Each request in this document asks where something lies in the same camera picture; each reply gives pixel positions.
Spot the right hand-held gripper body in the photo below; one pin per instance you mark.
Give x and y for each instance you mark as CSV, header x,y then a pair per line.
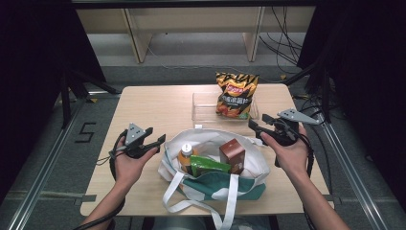
x,y
295,116

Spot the person's legs in jeans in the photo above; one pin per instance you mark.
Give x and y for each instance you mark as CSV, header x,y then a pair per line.
x,y
191,223

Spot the black metal stand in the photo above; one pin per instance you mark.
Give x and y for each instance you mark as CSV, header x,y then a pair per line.
x,y
325,96
67,102

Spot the person's right hand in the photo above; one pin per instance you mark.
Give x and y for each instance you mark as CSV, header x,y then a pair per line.
x,y
292,159

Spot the yellow and black chips bag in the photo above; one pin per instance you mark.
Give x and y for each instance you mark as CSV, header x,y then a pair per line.
x,y
237,96

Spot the dark curtain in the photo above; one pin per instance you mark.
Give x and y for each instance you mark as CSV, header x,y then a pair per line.
x,y
32,64
367,64

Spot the clear plastic bin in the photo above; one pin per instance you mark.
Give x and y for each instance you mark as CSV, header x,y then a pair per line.
x,y
204,110

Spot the brown carton box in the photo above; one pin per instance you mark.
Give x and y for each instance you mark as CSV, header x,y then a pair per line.
x,y
233,155

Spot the white and green tote bag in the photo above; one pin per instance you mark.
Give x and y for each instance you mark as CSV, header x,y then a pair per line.
x,y
220,188

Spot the green snack packet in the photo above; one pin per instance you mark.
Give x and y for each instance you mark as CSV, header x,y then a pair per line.
x,y
207,166

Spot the person's left hand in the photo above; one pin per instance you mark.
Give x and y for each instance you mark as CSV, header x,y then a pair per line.
x,y
130,171

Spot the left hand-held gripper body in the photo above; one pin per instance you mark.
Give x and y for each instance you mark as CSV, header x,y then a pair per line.
x,y
134,135

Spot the aluminium floor rail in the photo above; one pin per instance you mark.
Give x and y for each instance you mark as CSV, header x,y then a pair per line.
x,y
41,172
357,185

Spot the orange juice bottle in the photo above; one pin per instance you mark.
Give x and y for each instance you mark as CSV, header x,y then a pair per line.
x,y
185,158

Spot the yellow tape piece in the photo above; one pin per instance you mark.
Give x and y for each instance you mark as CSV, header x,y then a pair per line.
x,y
93,100
283,76

